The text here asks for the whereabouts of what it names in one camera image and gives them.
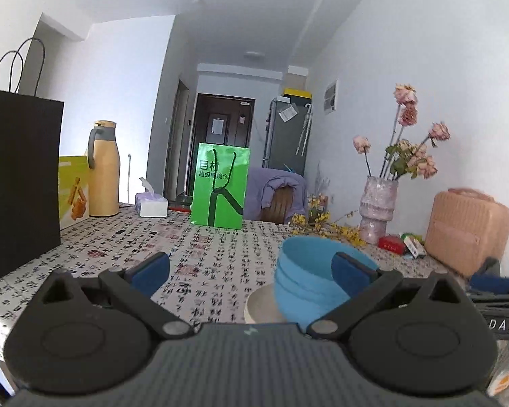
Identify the green white small box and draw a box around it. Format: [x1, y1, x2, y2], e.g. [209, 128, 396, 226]
[400, 233, 427, 258]

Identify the ceiling lamp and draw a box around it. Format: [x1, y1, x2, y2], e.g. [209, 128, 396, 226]
[243, 51, 265, 61]

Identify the red small box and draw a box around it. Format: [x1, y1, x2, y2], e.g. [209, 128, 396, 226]
[378, 235, 406, 255]

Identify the patterned tablecloth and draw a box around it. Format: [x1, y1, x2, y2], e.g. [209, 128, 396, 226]
[0, 205, 509, 399]

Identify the purple tissue pack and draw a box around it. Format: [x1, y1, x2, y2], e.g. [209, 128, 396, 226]
[135, 177, 168, 218]

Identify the dark entrance door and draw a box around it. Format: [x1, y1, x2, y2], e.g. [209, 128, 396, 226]
[186, 94, 255, 196]

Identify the black paper shopping bag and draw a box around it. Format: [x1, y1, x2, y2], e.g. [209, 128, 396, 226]
[0, 37, 65, 287]

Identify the yellow box on fridge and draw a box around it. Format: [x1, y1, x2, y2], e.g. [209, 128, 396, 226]
[282, 88, 313, 99]

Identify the wall vent panel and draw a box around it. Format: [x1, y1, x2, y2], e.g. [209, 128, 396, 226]
[323, 80, 339, 114]

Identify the beige plate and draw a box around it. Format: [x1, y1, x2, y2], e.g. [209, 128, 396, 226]
[243, 284, 286, 324]

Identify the wooden chair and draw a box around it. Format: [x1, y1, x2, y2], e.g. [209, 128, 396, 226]
[261, 187, 294, 224]

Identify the pink glass vase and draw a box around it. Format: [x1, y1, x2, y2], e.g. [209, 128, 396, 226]
[358, 175, 399, 245]

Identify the blue bowl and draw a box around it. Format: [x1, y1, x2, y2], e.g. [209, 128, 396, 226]
[274, 279, 348, 331]
[276, 236, 378, 285]
[275, 266, 349, 303]

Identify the grey refrigerator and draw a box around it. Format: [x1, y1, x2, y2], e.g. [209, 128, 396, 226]
[262, 95, 313, 175]

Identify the green paper shopping bag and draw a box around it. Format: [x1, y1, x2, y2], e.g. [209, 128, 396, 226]
[191, 143, 251, 230]

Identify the purple jacket on chair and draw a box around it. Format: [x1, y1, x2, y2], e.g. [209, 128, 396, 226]
[243, 167, 309, 223]

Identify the pink small suitcase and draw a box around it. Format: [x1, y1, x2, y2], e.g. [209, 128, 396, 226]
[425, 188, 509, 277]

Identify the yellow thermos jug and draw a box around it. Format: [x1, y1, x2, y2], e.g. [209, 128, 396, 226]
[87, 120, 120, 218]

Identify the yellow flower branch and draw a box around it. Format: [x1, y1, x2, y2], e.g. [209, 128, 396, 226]
[288, 195, 366, 247]

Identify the yellow-green snack box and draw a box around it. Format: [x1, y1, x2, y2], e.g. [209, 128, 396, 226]
[58, 155, 90, 230]

